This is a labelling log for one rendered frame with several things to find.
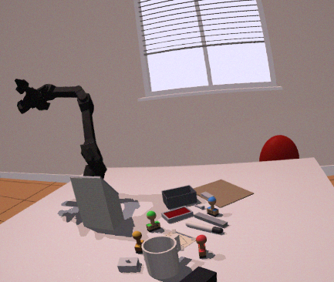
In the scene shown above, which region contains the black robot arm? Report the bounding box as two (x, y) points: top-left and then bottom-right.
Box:
(17, 84), (107, 178)

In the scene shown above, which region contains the dark grey flat bar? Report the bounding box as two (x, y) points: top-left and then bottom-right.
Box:
(194, 212), (228, 228)

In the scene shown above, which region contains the brown flat board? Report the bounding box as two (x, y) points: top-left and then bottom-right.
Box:
(193, 180), (254, 208)

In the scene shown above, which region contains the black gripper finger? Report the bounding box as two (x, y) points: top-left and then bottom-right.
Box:
(23, 86), (39, 103)
(15, 79), (27, 92)

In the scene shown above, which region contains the grey mug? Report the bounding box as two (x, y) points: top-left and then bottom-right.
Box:
(142, 234), (181, 279)

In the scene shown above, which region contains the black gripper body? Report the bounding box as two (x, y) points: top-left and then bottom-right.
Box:
(19, 82), (44, 107)

